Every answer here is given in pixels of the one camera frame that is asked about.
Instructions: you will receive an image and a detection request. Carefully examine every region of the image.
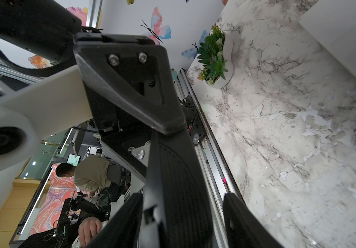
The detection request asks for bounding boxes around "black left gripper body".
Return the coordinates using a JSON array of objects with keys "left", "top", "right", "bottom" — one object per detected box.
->
[{"left": 73, "top": 33, "right": 187, "bottom": 180}]

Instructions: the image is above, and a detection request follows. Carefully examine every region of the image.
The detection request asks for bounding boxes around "aluminium front rail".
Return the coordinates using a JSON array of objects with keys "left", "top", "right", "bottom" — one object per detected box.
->
[{"left": 174, "top": 68, "right": 239, "bottom": 248}]

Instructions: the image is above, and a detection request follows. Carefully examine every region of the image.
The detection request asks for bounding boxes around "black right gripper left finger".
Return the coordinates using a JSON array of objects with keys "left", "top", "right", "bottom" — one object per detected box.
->
[{"left": 87, "top": 193, "right": 144, "bottom": 248}]

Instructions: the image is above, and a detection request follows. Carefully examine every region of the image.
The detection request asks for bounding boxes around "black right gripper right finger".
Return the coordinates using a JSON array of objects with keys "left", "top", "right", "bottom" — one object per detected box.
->
[{"left": 223, "top": 193, "right": 283, "bottom": 248}]

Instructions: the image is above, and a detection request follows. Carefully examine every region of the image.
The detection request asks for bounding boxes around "person in beige shirt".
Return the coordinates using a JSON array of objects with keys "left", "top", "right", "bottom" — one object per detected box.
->
[{"left": 55, "top": 156, "right": 128, "bottom": 195}]

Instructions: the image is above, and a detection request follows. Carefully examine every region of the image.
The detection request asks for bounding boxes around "green plant near left arm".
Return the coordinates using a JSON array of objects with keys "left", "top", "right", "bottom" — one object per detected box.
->
[{"left": 198, "top": 25, "right": 234, "bottom": 89}]

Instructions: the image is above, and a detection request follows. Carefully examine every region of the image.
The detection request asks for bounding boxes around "black wireless mouse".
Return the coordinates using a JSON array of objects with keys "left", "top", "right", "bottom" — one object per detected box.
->
[{"left": 139, "top": 130, "right": 214, "bottom": 248}]

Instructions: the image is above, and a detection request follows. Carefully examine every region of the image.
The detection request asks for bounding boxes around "silver open laptop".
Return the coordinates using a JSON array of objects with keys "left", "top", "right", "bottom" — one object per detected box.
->
[{"left": 299, "top": 0, "right": 356, "bottom": 77}]

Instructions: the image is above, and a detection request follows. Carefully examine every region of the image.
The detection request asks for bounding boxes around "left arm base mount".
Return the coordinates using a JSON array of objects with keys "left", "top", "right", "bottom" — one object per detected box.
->
[{"left": 180, "top": 95, "right": 206, "bottom": 146}]

